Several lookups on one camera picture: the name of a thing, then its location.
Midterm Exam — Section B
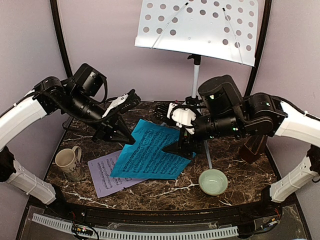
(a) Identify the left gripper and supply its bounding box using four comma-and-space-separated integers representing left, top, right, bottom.
66, 89, 136, 144

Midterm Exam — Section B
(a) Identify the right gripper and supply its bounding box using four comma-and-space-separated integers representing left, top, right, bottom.
161, 105, 244, 160

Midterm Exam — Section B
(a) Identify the blue sheet music page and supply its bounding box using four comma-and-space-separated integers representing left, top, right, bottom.
110, 119, 191, 180

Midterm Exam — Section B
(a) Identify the purple sheet music page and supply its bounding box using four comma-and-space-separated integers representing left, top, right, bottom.
87, 150, 146, 198

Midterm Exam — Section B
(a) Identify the brown wooden metronome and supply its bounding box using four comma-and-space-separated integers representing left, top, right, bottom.
238, 135, 268, 164

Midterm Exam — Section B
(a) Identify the grey folding music stand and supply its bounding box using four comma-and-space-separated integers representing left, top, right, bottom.
133, 0, 259, 169

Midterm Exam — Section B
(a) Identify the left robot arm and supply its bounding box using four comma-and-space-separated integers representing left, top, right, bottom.
0, 63, 141, 218

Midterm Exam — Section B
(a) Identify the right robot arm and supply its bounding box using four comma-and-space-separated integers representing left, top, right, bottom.
154, 75, 320, 217

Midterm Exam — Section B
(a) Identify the pale green ceramic bowl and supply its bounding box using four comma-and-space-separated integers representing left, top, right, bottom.
198, 168, 229, 196

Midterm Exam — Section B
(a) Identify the cream printed mug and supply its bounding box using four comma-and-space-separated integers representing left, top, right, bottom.
54, 145, 84, 182

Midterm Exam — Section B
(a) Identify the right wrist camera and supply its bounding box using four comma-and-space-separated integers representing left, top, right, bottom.
154, 102, 201, 129

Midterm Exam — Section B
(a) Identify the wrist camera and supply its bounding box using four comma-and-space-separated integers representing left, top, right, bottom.
102, 89, 141, 118
154, 102, 201, 129

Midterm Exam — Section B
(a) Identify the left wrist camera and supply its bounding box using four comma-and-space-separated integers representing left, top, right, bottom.
102, 89, 141, 118

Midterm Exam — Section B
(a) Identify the grey slotted cable duct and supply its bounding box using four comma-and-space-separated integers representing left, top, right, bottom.
31, 213, 239, 240

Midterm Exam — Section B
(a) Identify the right black frame post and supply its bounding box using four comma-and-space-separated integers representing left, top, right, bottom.
244, 0, 272, 97

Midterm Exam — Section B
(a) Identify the black frame post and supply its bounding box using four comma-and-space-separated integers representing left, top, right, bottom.
244, 0, 272, 97
49, 0, 73, 78

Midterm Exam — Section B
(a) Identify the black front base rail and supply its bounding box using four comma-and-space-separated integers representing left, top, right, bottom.
27, 194, 301, 228

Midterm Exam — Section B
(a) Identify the left black frame post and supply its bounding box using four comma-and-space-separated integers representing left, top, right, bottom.
49, 0, 73, 78

